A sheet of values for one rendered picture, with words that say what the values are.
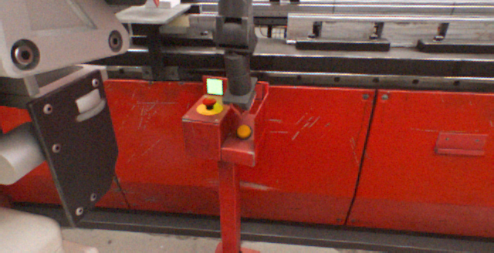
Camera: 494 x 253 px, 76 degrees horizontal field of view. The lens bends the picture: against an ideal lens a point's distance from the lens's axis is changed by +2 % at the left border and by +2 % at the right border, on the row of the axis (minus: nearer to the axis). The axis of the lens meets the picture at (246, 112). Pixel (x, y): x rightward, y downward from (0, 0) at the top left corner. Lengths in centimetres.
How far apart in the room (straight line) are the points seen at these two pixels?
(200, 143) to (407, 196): 86
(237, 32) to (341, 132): 63
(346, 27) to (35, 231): 100
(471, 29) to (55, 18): 120
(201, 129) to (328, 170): 59
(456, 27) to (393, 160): 48
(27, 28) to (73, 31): 3
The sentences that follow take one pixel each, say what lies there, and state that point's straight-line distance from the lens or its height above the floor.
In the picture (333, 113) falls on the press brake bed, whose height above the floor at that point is 68.
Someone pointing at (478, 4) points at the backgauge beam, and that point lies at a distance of 157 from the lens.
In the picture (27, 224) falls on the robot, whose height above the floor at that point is 89.
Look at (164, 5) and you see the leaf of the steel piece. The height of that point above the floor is 101.
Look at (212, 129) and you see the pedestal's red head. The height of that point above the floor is 76.
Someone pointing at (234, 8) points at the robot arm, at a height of 107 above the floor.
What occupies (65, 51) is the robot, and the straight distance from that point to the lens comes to 21.
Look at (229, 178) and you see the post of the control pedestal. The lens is 96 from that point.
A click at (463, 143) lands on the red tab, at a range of 130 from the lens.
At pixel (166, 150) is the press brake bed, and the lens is 126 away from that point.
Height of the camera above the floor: 117
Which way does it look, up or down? 28 degrees down
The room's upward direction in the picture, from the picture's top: straight up
